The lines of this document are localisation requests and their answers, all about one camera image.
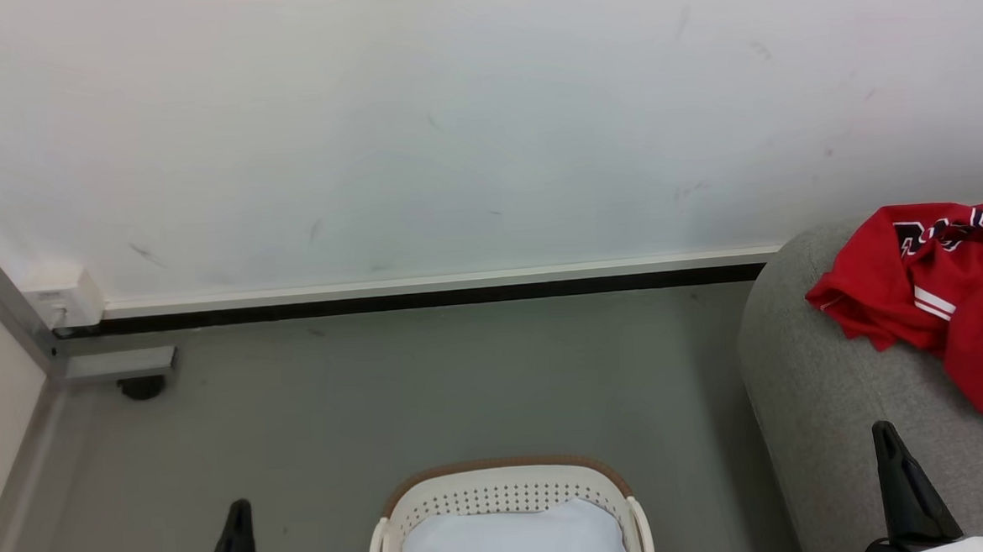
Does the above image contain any red sports jersey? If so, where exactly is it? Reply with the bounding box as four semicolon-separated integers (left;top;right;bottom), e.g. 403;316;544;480
800;200;983;439

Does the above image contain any black round frame foot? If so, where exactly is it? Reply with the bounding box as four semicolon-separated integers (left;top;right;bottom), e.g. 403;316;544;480
118;375;167;403

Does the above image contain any grey fabric sofa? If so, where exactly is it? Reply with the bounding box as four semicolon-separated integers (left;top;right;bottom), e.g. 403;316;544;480
730;214;983;552

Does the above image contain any aluminium frame profile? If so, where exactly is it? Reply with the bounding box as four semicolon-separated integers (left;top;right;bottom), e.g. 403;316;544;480
0;199;180;392

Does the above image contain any white wall socket box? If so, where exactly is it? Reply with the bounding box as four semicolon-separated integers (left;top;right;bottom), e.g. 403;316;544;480
24;266;107;332

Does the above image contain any white garment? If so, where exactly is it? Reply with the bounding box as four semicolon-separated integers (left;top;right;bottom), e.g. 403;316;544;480
397;495;629;552

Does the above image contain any cream plastic laundry basket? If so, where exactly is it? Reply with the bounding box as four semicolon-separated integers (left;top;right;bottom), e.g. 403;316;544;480
362;449;656;552

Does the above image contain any black baseboard strip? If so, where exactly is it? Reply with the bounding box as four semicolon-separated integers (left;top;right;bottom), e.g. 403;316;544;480
52;262;770;340

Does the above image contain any white wall trim strip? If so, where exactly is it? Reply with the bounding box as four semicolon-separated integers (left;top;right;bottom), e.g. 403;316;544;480
101;244;788;322

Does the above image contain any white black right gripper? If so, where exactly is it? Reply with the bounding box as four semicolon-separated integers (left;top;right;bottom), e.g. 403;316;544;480
855;415;983;552

